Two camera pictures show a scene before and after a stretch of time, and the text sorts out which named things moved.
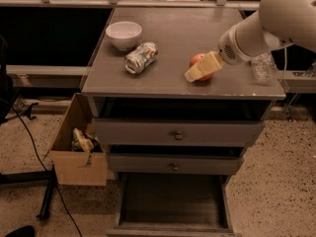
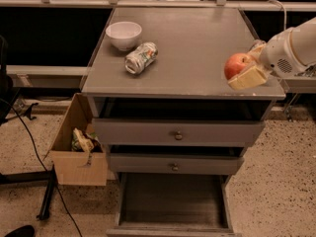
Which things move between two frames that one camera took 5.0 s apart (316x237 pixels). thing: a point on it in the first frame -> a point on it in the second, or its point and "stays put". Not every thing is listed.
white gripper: (229, 49) -> (276, 55)
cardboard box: (78, 155) stays put
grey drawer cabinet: (175, 118) stays put
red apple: (196, 59) -> (237, 63)
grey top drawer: (176, 132) stays put
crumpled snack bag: (88, 143) stays put
